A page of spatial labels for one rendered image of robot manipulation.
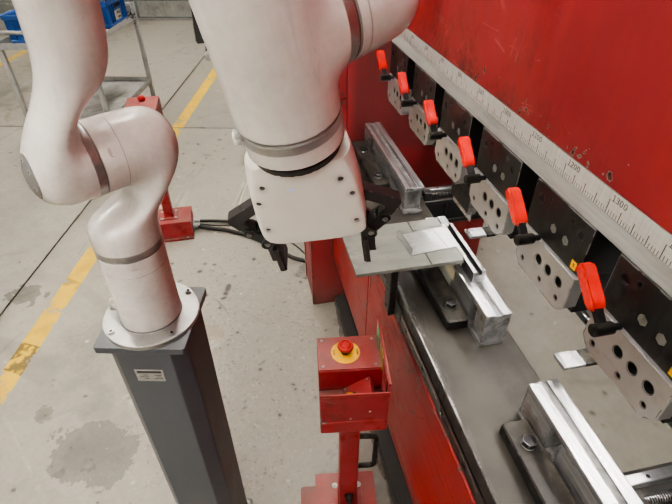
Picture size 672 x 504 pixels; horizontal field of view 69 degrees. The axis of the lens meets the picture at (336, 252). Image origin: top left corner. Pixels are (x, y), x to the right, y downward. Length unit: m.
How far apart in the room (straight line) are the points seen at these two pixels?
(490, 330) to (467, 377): 0.12
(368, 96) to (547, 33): 1.18
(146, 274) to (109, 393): 1.42
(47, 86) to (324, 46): 0.51
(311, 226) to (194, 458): 0.97
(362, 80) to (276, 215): 1.50
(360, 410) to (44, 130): 0.83
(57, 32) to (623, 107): 0.70
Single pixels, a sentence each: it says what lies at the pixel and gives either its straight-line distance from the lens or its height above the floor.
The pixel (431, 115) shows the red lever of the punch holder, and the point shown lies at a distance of 1.16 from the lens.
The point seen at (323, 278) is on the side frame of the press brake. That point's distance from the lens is 2.36.
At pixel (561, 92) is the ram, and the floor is 1.47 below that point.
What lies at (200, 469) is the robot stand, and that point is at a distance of 1.39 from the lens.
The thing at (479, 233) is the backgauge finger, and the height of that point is 1.00.
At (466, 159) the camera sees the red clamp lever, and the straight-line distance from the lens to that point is 0.99.
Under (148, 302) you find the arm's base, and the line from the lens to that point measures 0.98.
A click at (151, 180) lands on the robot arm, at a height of 1.32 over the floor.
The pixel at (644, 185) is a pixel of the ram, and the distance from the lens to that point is 0.68.
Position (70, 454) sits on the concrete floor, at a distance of 2.21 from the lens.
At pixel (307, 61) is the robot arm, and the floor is 1.63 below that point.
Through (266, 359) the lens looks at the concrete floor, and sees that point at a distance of 2.25.
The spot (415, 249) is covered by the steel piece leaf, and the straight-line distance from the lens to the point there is 1.19.
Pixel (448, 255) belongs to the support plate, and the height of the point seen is 1.00.
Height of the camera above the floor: 1.72
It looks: 38 degrees down
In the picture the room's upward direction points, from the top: straight up
